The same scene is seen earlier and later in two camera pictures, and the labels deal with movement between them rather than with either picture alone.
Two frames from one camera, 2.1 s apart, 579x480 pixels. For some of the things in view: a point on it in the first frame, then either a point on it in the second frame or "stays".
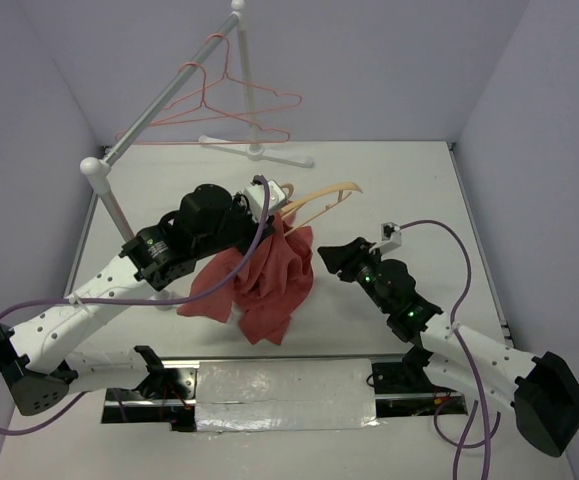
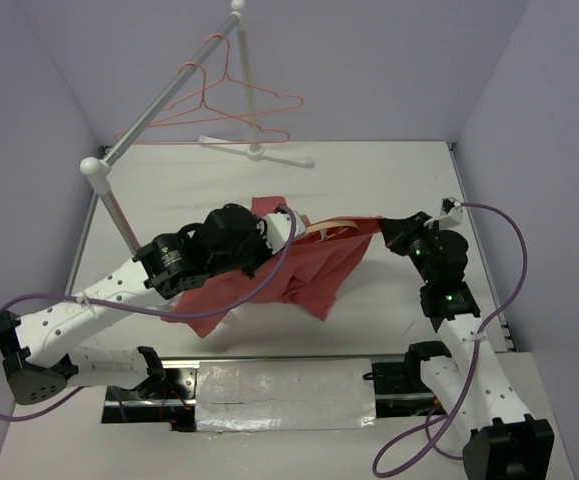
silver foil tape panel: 284,395 stays
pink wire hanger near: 143,141 stays
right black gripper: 347,257 → 396,232
